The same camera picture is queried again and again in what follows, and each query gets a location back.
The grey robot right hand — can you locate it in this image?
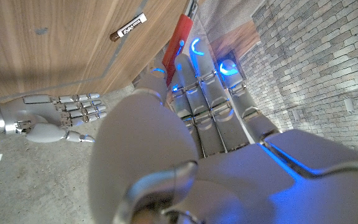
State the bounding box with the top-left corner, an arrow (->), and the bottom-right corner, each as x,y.
0,92 -> 108,144

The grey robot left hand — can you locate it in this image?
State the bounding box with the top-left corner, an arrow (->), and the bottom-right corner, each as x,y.
88,37 -> 358,224

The fork with red handle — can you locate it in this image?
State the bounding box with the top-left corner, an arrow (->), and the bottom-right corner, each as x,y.
162,0 -> 198,86

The brown dry erase marker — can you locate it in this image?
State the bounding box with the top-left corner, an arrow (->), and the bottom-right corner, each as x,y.
109,12 -> 147,42

